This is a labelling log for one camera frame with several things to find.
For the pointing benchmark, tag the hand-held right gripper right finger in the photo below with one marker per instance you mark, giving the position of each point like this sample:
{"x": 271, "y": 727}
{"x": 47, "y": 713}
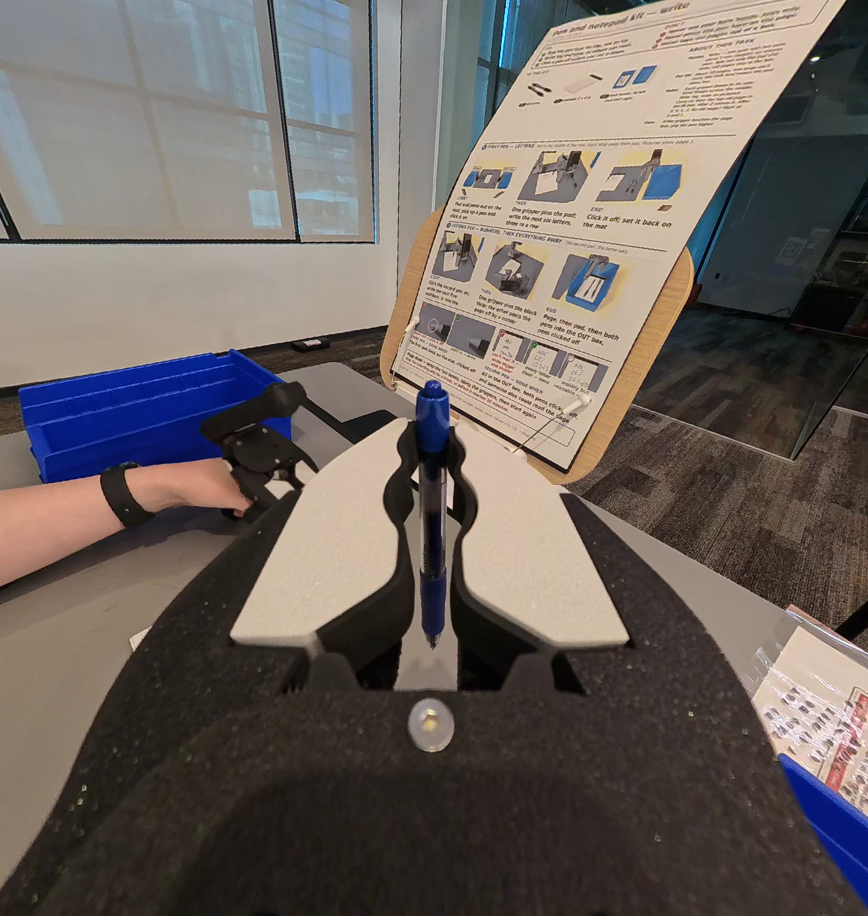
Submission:
{"x": 534, "y": 565}

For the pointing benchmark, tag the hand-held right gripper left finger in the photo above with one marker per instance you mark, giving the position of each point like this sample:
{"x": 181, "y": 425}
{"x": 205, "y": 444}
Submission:
{"x": 326, "y": 558}

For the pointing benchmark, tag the blue retractable pen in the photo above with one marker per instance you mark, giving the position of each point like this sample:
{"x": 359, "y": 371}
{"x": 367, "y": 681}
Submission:
{"x": 432, "y": 429}

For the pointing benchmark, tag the white lined notepad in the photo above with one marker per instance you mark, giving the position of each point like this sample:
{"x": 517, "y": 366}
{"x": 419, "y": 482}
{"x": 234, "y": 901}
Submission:
{"x": 139, "y": 639}

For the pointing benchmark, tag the person's left forearm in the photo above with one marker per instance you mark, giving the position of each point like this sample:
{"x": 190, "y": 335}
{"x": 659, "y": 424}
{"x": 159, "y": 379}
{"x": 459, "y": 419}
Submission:
{"x": 40, "y": 529}

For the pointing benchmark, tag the person's left hand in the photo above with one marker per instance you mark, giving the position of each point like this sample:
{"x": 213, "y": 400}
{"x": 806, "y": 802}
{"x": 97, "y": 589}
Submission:
{"x": 190, "y": 483}

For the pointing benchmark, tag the blue plastic bin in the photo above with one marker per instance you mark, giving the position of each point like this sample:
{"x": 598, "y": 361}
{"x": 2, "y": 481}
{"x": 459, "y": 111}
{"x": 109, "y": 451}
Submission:
{"x": 849, "y": 837}
{"x": 140, "y": 415}

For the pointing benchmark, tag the small black floor device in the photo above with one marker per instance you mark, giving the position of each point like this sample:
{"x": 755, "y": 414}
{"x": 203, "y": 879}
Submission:
{"x": 312, "y": 345}

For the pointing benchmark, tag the black wristband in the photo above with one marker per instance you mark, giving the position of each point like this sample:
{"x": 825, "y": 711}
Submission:
{"x": 126, "y": 494}

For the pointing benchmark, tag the clear plastic bag with sheet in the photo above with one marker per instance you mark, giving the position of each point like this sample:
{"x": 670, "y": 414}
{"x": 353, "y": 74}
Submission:
{"x": 827, "y": 701}

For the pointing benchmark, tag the large window with blinds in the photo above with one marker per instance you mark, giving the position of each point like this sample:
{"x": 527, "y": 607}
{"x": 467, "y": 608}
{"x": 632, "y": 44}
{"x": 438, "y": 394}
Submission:
{"x": 154, "y": 114}

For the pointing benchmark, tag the printed instruction sheet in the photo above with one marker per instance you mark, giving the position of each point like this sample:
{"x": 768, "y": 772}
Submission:
{"x": 598, "y": 215}

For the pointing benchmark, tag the white paper sign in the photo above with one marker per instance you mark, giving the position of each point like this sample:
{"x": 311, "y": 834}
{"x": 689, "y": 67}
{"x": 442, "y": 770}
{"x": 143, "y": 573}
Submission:
{"x": 802, "y": 248}

